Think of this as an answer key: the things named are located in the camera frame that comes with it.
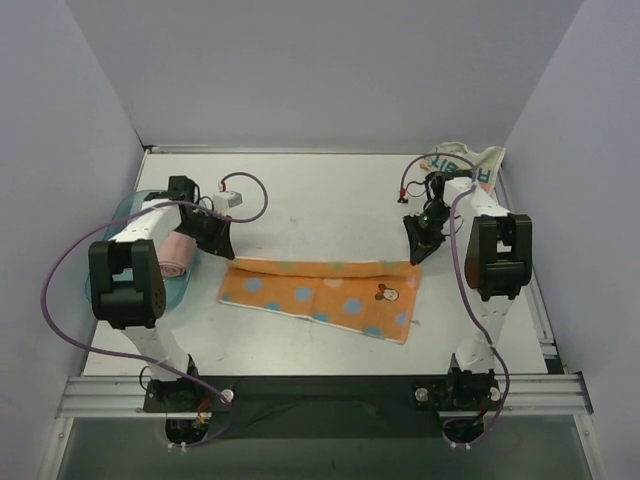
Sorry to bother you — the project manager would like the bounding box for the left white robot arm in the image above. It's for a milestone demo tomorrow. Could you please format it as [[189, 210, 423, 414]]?
[[88, 176, 235, 412]]

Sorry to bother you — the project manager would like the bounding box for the orange polka dot towel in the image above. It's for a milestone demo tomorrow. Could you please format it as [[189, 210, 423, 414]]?
[[217, 257, 420, 344]]

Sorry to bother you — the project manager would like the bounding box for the pink rolled towel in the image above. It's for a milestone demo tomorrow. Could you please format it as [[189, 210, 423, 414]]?
[[158, 231, 196, 278]]

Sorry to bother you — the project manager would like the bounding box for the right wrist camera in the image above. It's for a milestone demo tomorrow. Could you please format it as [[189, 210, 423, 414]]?
[[397, 189, 408, 204]]

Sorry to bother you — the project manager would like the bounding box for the aluminium front rail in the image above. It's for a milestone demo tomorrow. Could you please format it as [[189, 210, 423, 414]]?
[[57, 374, 593, 419]]

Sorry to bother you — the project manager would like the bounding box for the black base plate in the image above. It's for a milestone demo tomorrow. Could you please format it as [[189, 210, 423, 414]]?
[[143, 369, 502, 443]]

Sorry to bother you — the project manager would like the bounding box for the white rabbit print towel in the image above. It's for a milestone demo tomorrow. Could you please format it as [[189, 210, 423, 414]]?
[[420, 142, 506, 195]]

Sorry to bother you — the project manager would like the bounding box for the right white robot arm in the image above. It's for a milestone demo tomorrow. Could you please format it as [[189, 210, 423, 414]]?
[[402, 172, 533, 412]]

